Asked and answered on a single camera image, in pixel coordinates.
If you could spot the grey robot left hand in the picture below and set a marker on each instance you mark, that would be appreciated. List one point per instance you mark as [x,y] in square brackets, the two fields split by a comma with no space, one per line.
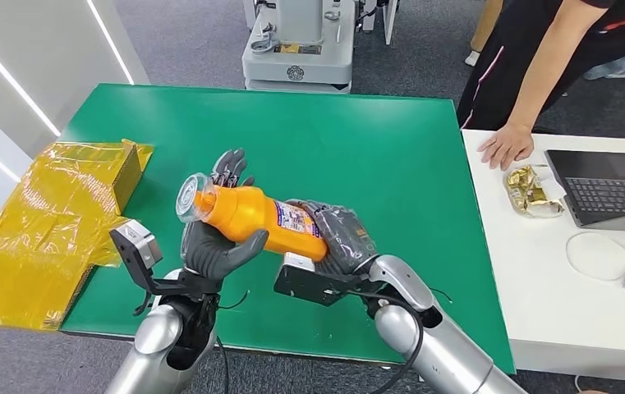
[209,253]

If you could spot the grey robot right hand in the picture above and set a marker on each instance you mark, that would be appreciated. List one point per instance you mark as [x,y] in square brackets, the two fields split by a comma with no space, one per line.
[345,239]

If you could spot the orange plastic bottle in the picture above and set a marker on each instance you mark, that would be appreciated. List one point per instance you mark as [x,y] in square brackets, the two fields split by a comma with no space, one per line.
[247,212]

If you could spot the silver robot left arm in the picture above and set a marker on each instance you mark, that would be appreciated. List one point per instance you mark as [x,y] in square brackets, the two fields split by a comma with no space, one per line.
[154,342]

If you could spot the yellow film wrapped cardboard box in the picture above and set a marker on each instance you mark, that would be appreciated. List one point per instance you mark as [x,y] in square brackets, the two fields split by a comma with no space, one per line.
[45,228]

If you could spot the grey wheeled machine base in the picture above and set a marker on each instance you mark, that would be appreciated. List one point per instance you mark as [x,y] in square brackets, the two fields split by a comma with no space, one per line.
[301,60]

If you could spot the gold foil wrapper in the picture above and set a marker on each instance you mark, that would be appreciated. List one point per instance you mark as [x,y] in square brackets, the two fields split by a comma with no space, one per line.
[527,193]

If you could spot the person's hand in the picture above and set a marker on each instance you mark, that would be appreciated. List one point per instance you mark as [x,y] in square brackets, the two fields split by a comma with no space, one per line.
[508,146]

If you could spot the white table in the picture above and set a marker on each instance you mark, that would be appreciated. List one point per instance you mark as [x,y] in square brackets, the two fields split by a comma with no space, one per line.
[540,283]

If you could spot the white stand panel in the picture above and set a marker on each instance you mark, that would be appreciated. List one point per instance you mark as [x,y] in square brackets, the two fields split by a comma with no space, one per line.
[388,19]

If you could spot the person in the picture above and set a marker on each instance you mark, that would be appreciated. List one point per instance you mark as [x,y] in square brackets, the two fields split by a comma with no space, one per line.
[614,68]
[483,27]
[535,49]

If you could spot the dark grey laptop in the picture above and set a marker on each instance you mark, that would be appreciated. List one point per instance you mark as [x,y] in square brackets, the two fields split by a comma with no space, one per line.
[608,187]

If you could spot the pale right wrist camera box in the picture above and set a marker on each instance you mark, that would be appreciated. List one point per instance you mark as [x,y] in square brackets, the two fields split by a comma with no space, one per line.
[312,285]

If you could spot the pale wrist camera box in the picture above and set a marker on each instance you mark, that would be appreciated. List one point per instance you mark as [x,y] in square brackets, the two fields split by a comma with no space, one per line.
[135,245]
[312,285]

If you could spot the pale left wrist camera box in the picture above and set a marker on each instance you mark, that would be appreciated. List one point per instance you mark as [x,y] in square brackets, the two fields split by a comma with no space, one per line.
[135,245]

